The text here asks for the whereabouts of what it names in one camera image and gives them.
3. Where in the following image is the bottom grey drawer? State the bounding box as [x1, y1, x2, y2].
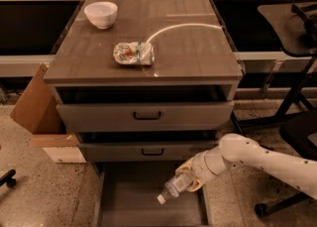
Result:
[93, 161, 211, 227]

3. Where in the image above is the grey drawer cabinet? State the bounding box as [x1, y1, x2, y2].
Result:
[43, 0, 245, 227]

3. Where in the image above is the grey drawer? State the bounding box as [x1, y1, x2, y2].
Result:
[93, 161, 211, 227]
[79, 141, 217, 163]
[56, 102, 233, 132]

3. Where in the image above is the black chair caster left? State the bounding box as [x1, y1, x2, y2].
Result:
[0, 170, 16, 188]

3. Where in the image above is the brown cardboard box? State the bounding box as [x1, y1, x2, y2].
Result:
[10, 64, 85, 164]

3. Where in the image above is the black office chair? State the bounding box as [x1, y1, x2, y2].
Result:
[255, 109, 317, 217]

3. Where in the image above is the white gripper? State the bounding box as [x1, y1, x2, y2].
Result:
[175, 151, 217, 192]

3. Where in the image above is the white ceramic bowl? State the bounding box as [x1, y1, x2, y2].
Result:
[84, 2, 118, 29]

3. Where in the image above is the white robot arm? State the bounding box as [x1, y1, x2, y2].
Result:
[175, 134, 317, 199]

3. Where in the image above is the crushed white soda can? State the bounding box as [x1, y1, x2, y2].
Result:
[113, 42, 155, 65]

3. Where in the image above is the middle grey drawer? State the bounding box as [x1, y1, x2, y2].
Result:
[79, 141, 217, 163]

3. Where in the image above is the black side table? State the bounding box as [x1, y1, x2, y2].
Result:
[231, 0, 317, 135]

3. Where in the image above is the top grey drawer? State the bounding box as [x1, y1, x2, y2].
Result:
[56, 102, 233, 132]

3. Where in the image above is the clear plastic water bottle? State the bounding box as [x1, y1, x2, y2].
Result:
[157, 171, 194, 204]

